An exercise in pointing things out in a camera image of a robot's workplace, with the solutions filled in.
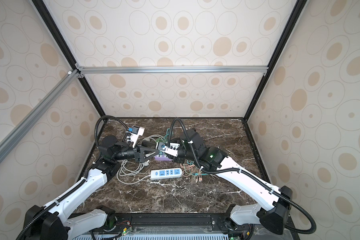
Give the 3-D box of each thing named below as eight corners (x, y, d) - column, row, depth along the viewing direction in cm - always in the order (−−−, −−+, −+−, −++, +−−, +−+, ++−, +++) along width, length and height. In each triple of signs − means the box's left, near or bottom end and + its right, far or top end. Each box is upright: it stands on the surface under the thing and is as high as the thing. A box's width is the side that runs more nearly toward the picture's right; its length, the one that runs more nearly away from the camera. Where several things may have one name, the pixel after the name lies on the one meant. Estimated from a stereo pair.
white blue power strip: (151, 179, 90) (150, 177, 87) (151, 172, 93) (150, 170, 90) (182, 176, 91) (182, 174, 89) (181, 169, 94) (181, 167, 92)
